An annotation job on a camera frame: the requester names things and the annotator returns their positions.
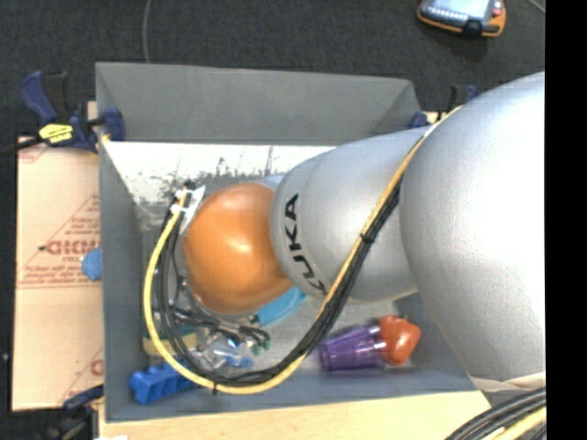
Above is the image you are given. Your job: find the yellow and green sponge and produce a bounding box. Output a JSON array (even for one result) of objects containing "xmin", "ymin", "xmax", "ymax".
[{"xmin": 140, "ymin": 332, "xmax": 185, "ymax": 358}]

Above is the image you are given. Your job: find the blue ribbed toy block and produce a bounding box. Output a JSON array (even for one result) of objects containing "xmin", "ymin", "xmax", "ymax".
[{"xmin": 127, "ymin": 360, "xmax": 199, "ymax": 406}]

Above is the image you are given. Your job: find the light blue bowl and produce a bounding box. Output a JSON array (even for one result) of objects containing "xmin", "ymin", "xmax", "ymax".
[{"xmin": 254, "ymin": 285, "xmax": 308, "ymax": 329}]

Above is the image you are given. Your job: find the purple spray bottle orange cap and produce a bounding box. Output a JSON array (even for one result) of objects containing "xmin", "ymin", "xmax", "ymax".
[{"xmin": 317, "ymin": 314, "xmax": 423, "ymax": 373}]

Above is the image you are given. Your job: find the brown cardboard board red print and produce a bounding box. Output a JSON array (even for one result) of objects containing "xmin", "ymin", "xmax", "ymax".
[{"xmin": 9, "ymin": 134, "xmax": 106, "ymax": 413}]

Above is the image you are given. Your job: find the grey metal bin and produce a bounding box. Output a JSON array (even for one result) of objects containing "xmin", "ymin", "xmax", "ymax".
[{"xmin": 94, "ymin": 60, "xmax": 493, "ymax": 424}]

